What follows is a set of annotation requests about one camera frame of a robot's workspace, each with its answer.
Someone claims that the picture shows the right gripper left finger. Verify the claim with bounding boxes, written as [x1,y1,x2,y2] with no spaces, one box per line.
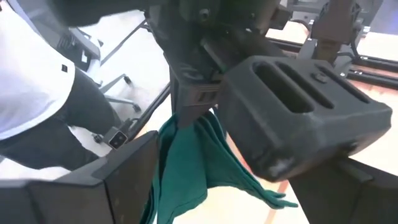
[93,130,160,224]

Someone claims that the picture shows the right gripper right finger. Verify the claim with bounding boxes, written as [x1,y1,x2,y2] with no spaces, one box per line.
[288,156,398,224]

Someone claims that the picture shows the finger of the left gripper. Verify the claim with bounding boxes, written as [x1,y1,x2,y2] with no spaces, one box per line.
[169,67,200,129]
[189,80,224,123]

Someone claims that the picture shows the green cloth napkin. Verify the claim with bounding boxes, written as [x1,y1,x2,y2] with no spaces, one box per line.
[139,111,299,224]

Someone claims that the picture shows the person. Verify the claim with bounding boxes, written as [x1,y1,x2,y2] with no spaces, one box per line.
[0,0,123,172]

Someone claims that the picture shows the small silver table camera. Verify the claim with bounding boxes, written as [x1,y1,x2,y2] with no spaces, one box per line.
[103,126,129,151]

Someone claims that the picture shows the black left wrist camera housing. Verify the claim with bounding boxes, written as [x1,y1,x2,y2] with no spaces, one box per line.
[216,55,394,184]

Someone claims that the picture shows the black table frame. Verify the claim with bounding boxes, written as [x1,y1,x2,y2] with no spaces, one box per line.
[126,18,398,142]

